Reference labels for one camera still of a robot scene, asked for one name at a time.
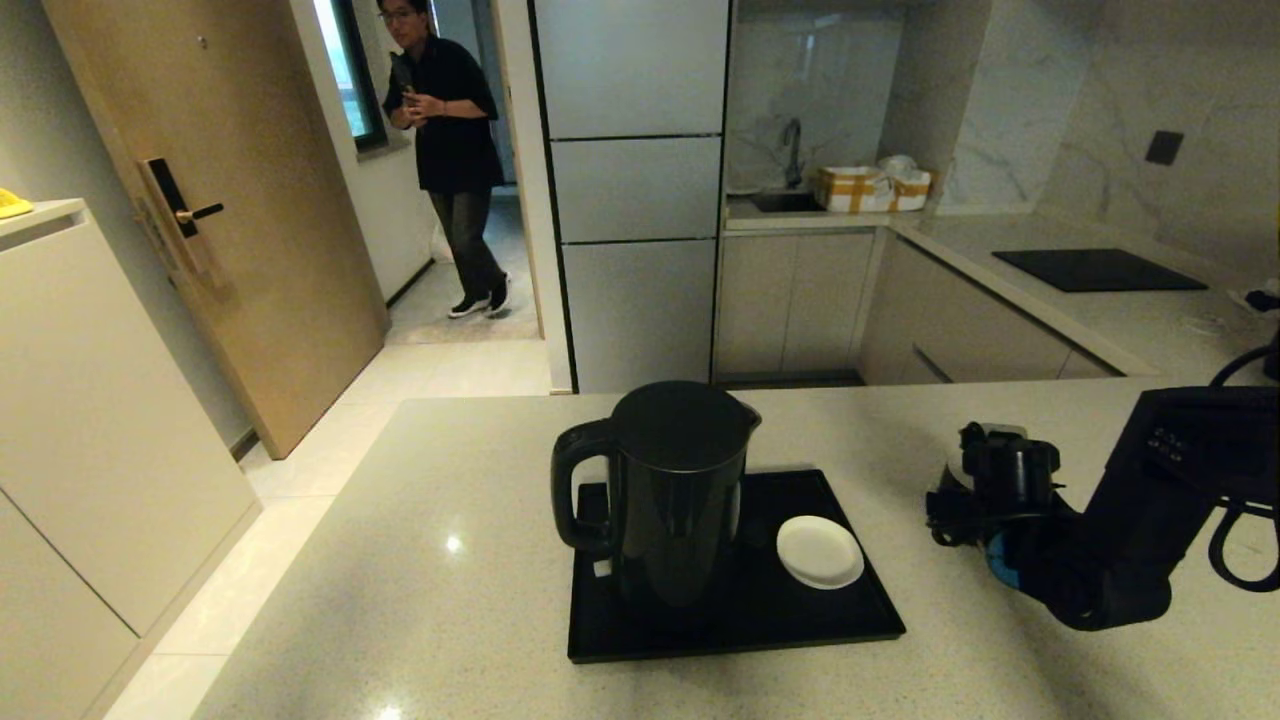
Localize black electric kettle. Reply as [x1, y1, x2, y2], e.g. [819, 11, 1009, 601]
[551, 380, 763, 613]

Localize white round saucer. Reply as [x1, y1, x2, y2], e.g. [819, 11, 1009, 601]
[777, 515, 865, 590]

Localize black induction cooktop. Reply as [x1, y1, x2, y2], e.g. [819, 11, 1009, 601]
[990, 248, 1209, 293]

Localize beige kitchen base cabinets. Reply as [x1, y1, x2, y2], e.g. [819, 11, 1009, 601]
[713, 230, 1121, 387]

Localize black rectangular serving tray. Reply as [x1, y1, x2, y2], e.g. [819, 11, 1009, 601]
[567, 468, 908, 664]

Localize cardboard box with white bag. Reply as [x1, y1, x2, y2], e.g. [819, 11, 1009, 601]
[878, 155, 933, 212]

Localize cardboard box yellow tape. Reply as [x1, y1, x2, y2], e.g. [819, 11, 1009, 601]
[812, 166, 894, 215]

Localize silver refrigerator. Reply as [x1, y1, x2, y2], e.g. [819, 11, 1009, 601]
[527, 0, 731, 394]

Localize person in black shirt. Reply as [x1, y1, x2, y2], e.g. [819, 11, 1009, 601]
[377, 0, 513, 320]

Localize dark framed window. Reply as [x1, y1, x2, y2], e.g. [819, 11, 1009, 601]
[313, 0, 389, 154]

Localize light wooden door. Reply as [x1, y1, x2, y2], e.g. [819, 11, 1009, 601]
[42, 0, 392, 460]

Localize white tall cabinet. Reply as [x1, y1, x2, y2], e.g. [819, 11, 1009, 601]
[0, 198, 263, 720]

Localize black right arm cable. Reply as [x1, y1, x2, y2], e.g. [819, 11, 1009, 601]
[1206, 345, 1280, 594]

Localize black door lock with handle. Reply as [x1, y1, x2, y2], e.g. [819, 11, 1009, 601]
[137, 156, 226, 274]

